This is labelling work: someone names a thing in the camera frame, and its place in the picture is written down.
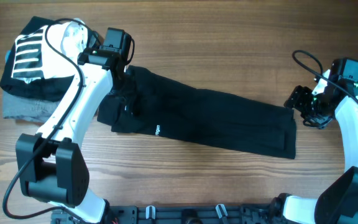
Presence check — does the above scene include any black t-shirt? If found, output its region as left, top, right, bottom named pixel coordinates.
left=97, top=66, right=296, bottom=159

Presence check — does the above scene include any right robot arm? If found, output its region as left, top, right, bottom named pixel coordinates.
left=267, top=58, right=358, bottom=223

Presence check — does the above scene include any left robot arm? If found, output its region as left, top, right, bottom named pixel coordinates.
left=11, top=28, right=135, bottom=223

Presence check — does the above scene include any black folded garment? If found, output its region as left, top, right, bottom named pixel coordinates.
left=0, top=16, right=92, bottom=101

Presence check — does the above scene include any white striped folded garment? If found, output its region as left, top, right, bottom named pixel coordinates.
left=11, top=21, right=88, bottom=84

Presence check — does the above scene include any grey folded garment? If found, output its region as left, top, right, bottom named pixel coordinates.
left=2, top=91, right=60, bottom=123

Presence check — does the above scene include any left black camera cable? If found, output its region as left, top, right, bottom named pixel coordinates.
left=1, top=17, right=135, bottom=224

